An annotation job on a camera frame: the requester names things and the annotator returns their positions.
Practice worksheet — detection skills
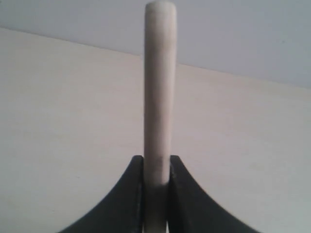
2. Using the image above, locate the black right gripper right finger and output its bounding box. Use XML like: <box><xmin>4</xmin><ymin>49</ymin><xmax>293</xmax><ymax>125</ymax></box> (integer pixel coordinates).
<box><xmin>167</xmin><ymin>155</ymin><xmax>257</xmax><ymax>233</ymax></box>

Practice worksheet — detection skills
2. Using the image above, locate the white wooden paint brush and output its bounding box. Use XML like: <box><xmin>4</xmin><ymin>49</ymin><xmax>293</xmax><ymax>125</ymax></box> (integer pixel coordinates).
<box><xmin>143</xmin><ymin>0</ymin><xmax>177</xmax><ymax>233</ymax></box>

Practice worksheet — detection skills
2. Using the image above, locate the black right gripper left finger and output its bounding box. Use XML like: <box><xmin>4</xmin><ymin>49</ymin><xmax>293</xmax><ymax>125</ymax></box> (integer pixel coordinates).
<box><xmin>61</xmin><ymin>155</ymin><xmax>143</xmax><ymax>233</ymax></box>

